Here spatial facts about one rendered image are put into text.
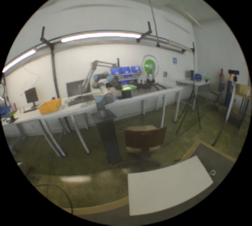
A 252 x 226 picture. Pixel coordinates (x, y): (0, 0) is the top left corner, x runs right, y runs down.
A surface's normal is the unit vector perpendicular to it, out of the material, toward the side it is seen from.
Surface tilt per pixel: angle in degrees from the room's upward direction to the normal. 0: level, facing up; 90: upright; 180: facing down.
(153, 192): 0
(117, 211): 0
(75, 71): 90
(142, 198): 0
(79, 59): 90
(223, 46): 90
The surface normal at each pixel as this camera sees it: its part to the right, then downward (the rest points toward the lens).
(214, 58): -0.93, 0.19
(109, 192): -0.07, -0.94
